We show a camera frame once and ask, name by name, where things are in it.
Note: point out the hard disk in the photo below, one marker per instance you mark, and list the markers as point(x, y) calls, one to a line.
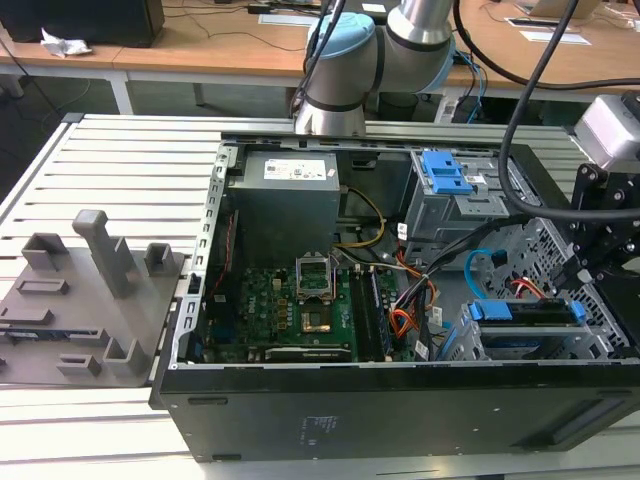
point(490, 311)

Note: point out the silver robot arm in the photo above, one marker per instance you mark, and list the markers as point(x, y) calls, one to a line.
point(340, 75)

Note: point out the black RAM slot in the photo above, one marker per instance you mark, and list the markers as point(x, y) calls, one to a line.
point(359, 320)

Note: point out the perforated metal panel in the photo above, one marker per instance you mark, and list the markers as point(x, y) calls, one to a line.
point(540, 240)

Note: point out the silver metal drive cage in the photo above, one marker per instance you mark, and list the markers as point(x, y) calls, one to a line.
point(440, 220)

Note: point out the wooden desk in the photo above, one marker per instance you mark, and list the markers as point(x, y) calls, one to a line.
point(200, 45)
point(600, 60)

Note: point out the blue plastic drive latch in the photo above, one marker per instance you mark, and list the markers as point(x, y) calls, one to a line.
point(445, 180)

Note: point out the green RAM stick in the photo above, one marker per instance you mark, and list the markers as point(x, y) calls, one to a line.
point(381, 320)

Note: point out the black waste bin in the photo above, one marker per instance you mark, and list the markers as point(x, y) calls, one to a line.
point(397, 106)

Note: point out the CPU socket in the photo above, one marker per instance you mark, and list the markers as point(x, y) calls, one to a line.
point(314, 280)

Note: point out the square brown chipset chip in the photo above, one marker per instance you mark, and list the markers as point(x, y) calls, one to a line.
point(315, 320)

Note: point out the black PC case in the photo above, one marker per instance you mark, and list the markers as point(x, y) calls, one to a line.
point(350, 410)

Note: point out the black graphics card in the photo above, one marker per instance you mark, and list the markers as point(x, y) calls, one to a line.
point(310, 354)

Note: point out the grey power supply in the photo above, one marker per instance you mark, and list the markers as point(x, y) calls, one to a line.
point(280, 210)

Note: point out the green motherboard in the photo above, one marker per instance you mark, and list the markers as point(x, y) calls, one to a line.
point(265, 290)

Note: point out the black power adapter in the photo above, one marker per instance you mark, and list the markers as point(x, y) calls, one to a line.
point(260, 8)

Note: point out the grey parts rack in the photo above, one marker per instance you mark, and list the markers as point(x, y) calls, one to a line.
point(75, 300)

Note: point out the black computer tower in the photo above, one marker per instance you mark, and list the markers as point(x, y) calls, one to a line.
point(85, 20)

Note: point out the crumpled white paper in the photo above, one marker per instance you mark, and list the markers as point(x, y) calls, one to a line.
point(65, 46)

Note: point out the silver camera box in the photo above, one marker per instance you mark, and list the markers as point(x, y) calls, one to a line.
point(607, 130)

